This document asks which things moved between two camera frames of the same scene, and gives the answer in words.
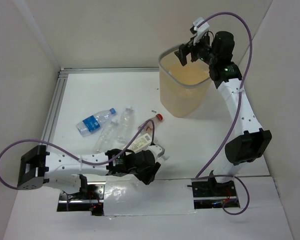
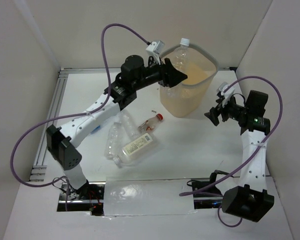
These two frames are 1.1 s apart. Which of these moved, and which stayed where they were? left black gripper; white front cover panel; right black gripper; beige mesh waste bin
Moved: right black gripper; left black gripper
Stayed: beige mesh waste bin; white front cover panel
